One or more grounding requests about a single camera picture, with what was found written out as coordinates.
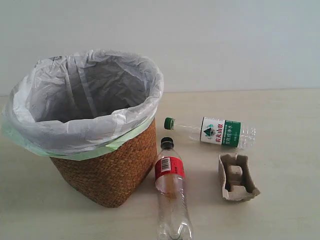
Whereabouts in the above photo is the green-cap clear water bottle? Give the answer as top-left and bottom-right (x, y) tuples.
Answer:
(163, 117), (256, 149)

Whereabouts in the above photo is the grey pulp cardboard tray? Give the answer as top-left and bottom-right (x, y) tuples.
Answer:
(218, 153), (261, 202)

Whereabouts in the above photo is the red-label black-cap clear bottle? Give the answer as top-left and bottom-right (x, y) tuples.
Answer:
(154, 137), (194, 240)

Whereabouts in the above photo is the woven wicker waste basket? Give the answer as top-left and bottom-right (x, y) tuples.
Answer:
(51, 120), (157, 208)

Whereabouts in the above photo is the white plastic bin liner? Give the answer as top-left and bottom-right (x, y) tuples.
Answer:
(1, 49), (164, 161)

